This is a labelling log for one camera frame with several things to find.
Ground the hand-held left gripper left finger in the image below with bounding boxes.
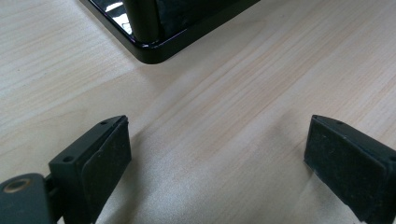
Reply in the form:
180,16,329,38
48,115,133,224

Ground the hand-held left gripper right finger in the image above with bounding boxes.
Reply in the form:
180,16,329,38
304,114,396,224

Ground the red and black shoe rack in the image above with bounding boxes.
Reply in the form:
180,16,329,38
78,0,262,65

